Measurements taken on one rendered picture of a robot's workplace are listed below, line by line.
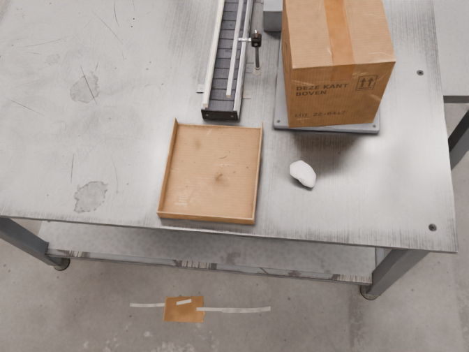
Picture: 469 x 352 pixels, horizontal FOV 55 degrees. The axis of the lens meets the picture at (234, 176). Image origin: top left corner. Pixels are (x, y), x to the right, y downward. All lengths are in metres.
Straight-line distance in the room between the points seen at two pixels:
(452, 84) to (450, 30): 0.21
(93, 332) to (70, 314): 0.13
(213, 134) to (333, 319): 1.02
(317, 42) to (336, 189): 0.39
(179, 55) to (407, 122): 0.74
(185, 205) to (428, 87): 0.80
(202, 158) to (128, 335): 1.01
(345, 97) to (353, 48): 0.14
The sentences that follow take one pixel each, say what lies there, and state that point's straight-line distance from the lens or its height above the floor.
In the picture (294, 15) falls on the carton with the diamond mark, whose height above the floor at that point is 1.12.
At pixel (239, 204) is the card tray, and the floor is 0.83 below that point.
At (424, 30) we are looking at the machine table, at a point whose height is 0.83.
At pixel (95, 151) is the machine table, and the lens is 1.40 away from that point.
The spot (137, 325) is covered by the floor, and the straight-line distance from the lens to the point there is 2.06.
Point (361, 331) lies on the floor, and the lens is 2.02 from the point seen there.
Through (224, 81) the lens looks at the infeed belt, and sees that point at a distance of 1.38.
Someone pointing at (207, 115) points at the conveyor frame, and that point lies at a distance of 1.35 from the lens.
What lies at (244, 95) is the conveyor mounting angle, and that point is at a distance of 1.40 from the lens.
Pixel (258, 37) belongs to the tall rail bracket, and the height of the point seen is 0.97.
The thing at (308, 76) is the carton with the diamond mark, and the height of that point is 1.09.
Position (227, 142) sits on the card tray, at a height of 0.83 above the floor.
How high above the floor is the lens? 1.97
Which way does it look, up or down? 64 degrees down
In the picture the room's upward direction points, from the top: 10 degrees counter-clockwise
